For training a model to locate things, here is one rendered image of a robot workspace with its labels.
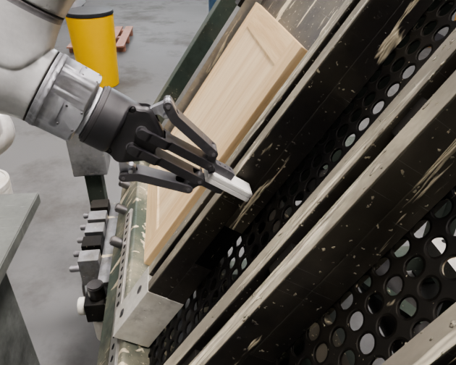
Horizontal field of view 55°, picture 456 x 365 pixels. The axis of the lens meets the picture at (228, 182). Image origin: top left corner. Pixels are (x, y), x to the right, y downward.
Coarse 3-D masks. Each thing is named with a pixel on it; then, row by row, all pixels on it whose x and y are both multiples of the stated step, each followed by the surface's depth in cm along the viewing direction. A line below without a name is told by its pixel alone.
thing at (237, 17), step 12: (252, 0) 114; (240, 12) 116; (228, 24) 118; (240, 24) 117; (228, 36) 118; (216, 48) 120; (204, 60) 123; (216, 60) 121; (204, 72) 123; (192, 84) 124; (180, 96) 129; (192, 96) 126; (180, 108) 128; (168, 120) 129
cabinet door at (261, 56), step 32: (256, 32) 101; (288, 32) 88; (224, 64) 113; (256, 64) 92; (288, 64) 77; (224, 96) 101; (256, 96) 83; (224, 128) 92; (224, 160) 86; (160, 192) 112; (192, 192) 91; (160, 224) 100
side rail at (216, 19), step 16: (224, 0) 136; (208, 16) 140; (224, 16) 139; (208, 32) 141; (192, 48) 143; (208, 48) 143; (192, 64) 145; (176, 80) 148; (160, 96) 151; (176, 96) 151
